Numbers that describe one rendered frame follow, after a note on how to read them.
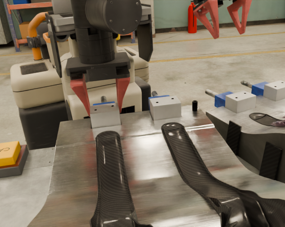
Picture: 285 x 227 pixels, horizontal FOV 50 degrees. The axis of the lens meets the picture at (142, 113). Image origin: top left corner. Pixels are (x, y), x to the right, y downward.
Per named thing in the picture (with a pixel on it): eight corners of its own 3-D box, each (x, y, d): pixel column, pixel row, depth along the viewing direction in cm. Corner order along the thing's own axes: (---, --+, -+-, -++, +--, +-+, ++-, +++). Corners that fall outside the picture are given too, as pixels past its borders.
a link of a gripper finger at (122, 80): (134, 118, 52) (129, 65, 48) (92, 124, 51) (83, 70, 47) (129, 102, 58) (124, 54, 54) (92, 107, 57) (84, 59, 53)
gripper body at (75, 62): (131, 72, 49) (127, 24, 46) (67, 79, 48) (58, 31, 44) (127, 61, 55) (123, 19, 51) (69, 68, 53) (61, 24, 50)
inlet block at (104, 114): (93, 111, 65) (89, 87, 63) (116, 108, 66) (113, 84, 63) (94, 141, 53) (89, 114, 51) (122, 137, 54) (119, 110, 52)
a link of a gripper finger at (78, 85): (119, 120, 52) (113, 66, 48) (77, 125, 51) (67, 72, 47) (116, 104, 58) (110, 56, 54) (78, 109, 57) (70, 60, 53)
